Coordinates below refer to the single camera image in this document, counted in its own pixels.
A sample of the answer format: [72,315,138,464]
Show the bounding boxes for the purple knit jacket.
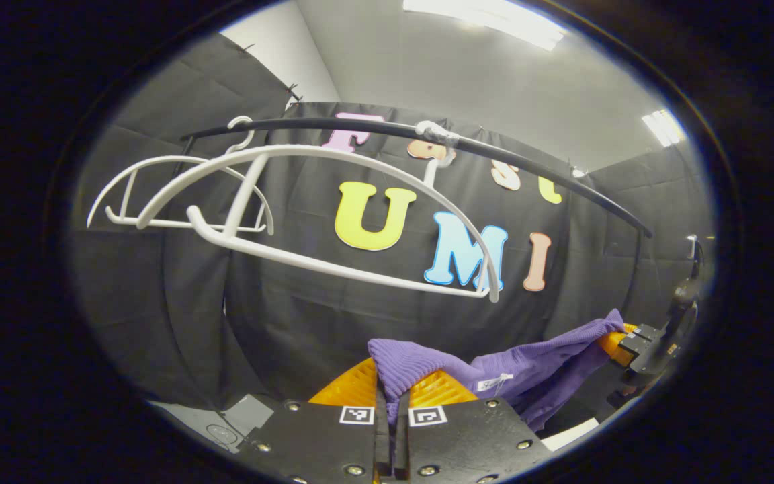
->
[368,308,626,432]

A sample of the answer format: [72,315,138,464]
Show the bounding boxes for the white paper sheet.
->
[543,418,601,451]

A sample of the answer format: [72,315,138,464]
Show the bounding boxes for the black clothes rack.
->
[175,116,654,239]

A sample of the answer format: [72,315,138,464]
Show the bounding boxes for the white plastic hanger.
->
[135,120,501,303]
[86,116,275,236]

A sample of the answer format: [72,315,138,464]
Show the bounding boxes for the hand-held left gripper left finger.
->
[236,356,391,484]

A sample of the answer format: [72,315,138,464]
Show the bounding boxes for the ceiling light panel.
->
[641,109,687,147]
[404,0,566,51]

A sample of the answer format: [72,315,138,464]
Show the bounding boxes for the black backdrop cloth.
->
[68,34,717,417]

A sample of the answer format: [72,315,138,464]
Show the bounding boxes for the grey floor box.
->
[216,395,275,452]

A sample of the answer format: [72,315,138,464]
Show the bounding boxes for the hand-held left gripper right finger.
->
[392,368,552,484]

